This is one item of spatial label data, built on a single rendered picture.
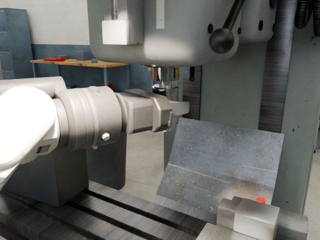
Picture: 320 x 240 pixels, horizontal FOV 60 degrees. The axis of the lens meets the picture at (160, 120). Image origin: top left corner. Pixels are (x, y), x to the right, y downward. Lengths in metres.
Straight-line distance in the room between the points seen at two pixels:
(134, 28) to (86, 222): 0.48
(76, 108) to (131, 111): 0.08
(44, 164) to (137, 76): 5.07
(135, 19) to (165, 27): 0.04
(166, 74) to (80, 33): 6.29
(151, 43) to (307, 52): 0.49
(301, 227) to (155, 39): 0.38
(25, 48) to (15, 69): 0.58
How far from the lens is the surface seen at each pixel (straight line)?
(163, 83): 0.47
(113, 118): 0.39
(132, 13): 0.37
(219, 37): 0.34
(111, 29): 0.37
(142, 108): 0.41
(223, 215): 0.55
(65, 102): 0.38
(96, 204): 0.76
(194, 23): 0.36
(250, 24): 0.53
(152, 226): 0.67
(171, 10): 0.37
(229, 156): 0.84
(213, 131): 0.86
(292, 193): 0.89
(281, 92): 0.80
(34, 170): 0.78
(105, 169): 2.49
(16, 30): 7.75
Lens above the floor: 1.35
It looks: 16 degrees down
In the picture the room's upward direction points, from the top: straight up
